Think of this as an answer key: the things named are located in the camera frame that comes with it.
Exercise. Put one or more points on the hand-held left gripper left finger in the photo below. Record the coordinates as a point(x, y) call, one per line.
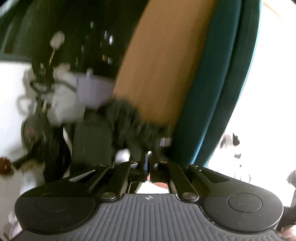
point(146, 165)

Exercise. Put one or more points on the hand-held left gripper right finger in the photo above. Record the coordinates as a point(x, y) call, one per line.
point(152, 166)

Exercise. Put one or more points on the black garment with label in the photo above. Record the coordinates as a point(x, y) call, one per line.
point(129, 120)

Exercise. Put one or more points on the pale lilac container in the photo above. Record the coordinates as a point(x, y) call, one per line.
point(94, 92)

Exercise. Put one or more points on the white cloth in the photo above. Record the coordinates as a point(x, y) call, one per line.
point(64, 104)

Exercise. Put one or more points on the wooden board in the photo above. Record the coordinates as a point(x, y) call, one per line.
point(161, 58)

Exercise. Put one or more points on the teal curtain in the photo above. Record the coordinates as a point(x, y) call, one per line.
point(219, 81)

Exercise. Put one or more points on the black shelf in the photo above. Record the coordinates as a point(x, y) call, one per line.
point(69, 27)

